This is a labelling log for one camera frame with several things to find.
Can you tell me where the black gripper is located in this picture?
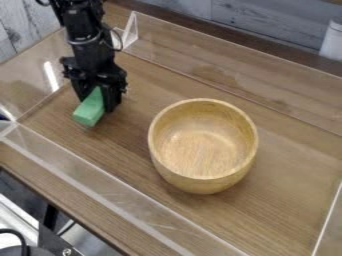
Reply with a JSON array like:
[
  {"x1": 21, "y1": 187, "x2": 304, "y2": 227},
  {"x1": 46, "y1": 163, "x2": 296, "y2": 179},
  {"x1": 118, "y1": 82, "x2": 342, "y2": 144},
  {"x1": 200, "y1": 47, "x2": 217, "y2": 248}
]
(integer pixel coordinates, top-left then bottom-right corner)
[{"x1": 59, "y1": 57, "x2": 126, "y2": 113}]

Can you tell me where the green rectangular block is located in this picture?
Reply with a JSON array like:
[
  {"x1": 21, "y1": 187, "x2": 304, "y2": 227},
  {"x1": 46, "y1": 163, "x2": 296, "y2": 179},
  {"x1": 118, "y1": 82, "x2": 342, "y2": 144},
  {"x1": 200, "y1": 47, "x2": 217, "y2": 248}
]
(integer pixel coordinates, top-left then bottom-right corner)
[{"x1": 72, "y1": 87, "x2": 104, "y2": 127}]

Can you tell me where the brown wooden bowl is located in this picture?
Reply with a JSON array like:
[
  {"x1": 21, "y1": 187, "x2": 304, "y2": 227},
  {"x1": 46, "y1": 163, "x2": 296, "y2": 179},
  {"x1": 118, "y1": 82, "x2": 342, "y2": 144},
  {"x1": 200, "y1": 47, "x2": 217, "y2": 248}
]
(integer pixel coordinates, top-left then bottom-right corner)
[{"x1": 146, "y1": 98, "x2": 259, "y2": 194}]

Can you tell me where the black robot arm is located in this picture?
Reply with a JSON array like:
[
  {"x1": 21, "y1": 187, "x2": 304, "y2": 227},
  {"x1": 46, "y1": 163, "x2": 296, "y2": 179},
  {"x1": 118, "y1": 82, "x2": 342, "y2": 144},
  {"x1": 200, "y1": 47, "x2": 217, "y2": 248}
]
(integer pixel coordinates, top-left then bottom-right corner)
[{"x1": 34, "y1": 0, "x2": 128, "y2": 113}]

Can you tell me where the black table leg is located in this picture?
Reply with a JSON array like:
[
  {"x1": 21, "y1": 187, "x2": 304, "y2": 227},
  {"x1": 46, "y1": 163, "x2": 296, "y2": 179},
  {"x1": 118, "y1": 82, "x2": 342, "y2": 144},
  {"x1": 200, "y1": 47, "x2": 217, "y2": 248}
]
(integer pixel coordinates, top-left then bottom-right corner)
[{"x1": 42, "y1": 204, "x2": 58, "y2": 230}]

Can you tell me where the clear acrylic tray barrier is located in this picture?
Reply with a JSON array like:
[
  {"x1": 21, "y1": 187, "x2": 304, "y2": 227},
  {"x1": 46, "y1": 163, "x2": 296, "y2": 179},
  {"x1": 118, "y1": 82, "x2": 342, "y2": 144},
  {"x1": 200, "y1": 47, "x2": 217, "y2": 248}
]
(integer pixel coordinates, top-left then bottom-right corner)
[{"x1": 0, "y1": 9, "x2": 342, "y2": 256}]

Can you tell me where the black metal bracket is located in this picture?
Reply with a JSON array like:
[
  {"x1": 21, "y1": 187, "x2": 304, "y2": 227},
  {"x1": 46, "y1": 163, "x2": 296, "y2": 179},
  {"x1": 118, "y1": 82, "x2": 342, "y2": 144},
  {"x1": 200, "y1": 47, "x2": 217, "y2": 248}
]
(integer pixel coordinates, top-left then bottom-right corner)
[{"x1": 37, "y1": 224, "x2": 84, "y2": 256}]

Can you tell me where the black cable loop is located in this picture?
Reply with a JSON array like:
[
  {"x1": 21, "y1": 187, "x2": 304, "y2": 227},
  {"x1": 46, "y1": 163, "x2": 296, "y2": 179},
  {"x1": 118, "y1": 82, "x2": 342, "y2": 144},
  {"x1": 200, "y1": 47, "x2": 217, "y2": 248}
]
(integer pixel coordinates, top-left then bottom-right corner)
[{"x1": 0, "y1": 228, "x2": 31, "y2": 256}]

